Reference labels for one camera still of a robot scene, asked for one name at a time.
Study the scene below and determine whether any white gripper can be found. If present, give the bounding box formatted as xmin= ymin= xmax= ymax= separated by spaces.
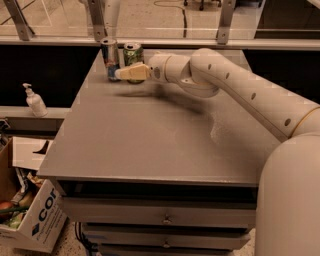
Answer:
xmin=115 ymin=54 xmax=170 ymax=83

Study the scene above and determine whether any green soda can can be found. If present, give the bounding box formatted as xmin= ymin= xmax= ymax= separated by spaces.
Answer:
xmin=122 ymin=41 xmax=146 ymax=85

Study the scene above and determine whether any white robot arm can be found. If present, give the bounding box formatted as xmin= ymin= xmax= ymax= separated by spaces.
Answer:
xmin=116 ymin=48 xmax=320 ymax=256

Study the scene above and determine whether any redbull can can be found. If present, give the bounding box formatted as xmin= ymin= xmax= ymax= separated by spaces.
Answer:
xmin=100 ymin=37 xmax=120 ymax=81

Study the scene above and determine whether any grey drawer cabinet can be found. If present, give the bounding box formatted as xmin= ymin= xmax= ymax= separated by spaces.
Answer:
xmin=40 ymin=60 xmax=278 ymax=256

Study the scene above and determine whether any white pump bottle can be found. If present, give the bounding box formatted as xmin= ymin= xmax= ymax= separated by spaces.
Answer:
xmin=23 ymin=83 xmax=48 ymax=117

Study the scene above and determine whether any white cardboard box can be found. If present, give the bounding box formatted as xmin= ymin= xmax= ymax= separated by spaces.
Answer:
xmin=0 ymin=137 xmax=66 ymax=253

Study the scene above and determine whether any red tomato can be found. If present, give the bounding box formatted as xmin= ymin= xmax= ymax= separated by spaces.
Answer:
xmin=0 ymin=201 xmax=13 ymax=219

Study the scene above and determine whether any black floor cable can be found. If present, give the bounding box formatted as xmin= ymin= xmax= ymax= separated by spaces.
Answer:
xmin=153 ymin=0 xmax=188 ymax=39

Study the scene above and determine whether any metal railing frame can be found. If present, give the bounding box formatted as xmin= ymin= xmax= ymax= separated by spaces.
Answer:
xmin=0 ymin=0 xmax=320 ymax=51

